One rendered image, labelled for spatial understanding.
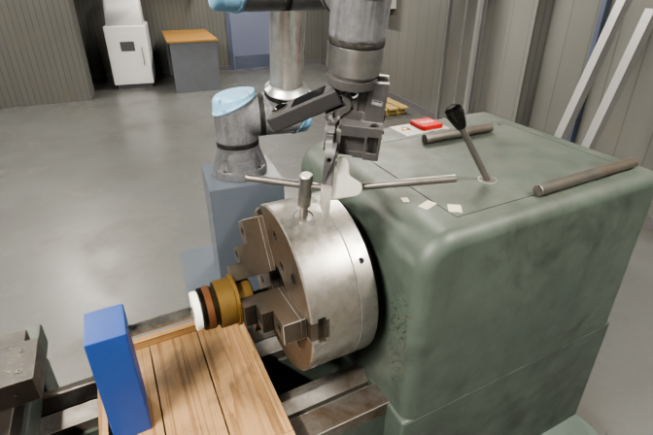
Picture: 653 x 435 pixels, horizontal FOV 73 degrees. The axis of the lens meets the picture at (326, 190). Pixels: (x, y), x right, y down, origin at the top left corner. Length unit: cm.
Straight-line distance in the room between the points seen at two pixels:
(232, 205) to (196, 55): 582
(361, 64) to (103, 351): 57
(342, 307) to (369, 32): 42
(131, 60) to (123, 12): 68
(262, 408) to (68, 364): 165
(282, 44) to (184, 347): 72
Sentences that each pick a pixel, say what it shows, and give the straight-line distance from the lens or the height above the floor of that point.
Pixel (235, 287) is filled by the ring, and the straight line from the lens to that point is 79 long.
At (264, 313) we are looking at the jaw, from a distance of 76.
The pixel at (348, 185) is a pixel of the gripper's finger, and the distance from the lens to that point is 64.
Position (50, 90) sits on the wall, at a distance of 712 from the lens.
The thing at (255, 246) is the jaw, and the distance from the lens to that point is 82.
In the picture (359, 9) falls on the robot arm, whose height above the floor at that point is 157.
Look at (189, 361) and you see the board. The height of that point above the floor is 88.
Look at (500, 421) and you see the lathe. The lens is 119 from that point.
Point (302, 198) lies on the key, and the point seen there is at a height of 128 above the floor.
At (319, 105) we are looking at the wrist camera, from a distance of 63.
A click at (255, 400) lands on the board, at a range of 93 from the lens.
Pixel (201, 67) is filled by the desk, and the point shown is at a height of 35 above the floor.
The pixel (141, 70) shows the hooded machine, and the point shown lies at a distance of 750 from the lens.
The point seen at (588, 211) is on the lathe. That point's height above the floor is 122.
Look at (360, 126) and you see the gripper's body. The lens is 62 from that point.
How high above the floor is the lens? 161
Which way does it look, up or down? 26 degrees down
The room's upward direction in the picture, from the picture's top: straight up
